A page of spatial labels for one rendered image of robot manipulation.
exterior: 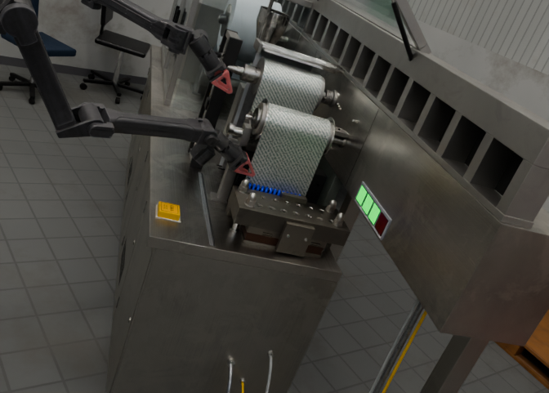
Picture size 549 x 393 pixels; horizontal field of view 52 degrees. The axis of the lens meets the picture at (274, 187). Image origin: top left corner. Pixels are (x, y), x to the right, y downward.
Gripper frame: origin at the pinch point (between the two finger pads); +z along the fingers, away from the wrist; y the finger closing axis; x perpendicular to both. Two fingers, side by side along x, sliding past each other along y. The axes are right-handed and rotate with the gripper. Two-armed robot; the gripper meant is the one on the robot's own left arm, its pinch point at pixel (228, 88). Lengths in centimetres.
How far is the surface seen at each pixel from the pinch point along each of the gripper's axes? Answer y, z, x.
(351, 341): -48, 176, -24
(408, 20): 22, 6, 57
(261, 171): 7.5, 29.0, -5.8
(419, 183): 57, 33, 32
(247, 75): -20.3, 6.2, 7.6
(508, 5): -251, 149, 215
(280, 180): 7.5, 36.0, -2.2
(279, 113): 5.5, 15.4, 10.0
